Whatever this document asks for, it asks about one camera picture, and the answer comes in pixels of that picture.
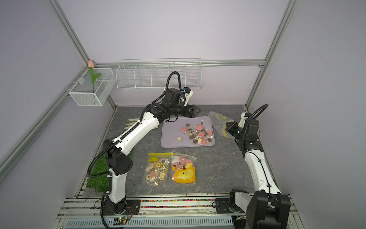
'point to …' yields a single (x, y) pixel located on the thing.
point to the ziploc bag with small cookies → (157, 168)
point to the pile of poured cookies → (198, 134)
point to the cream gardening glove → (133, 121)
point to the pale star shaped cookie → (179, 138)
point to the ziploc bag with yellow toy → (183, 168)
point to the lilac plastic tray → (170, 131)
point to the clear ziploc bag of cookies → (219, 122)
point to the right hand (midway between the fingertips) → (225, 121)
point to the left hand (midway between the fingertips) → (197, 110)
